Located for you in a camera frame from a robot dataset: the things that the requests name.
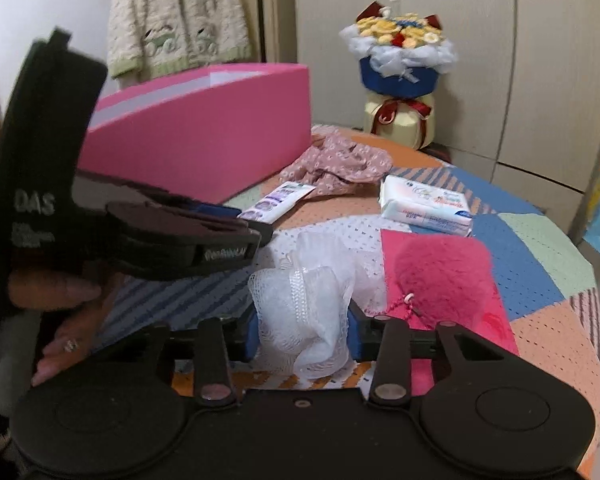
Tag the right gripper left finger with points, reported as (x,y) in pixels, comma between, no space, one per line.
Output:
(248,334)

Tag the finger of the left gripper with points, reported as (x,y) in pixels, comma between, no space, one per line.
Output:
(149,238)
(95,191)

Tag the pink red towel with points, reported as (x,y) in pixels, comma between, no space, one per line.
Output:
(494,324)

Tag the pink floral cloth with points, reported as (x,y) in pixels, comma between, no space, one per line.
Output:
(334,165)

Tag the white mesh bath sponge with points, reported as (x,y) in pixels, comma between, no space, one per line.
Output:
(302,308)

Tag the cream knitted cardigan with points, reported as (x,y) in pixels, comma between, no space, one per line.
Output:
(149,39)

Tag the beige wardrobe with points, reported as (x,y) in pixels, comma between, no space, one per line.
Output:
(521,107)

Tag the flower bouquet blue wrap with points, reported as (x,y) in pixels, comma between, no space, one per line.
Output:
(400,58)

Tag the white tissue pack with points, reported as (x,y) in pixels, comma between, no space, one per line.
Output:
(425,206)

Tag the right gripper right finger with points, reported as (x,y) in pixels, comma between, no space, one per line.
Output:
(363,338)

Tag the colourful patchwork table cover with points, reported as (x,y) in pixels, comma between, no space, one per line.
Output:
(546,287)

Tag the pink storage box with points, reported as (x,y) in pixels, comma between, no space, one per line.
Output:
(208,134)

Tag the person's left hand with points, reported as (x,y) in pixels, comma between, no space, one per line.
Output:
(86,303)

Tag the small wipes packet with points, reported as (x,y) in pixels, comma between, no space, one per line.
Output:
(277,203)

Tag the pink fluffy pouch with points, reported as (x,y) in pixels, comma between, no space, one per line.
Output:
(441,278)

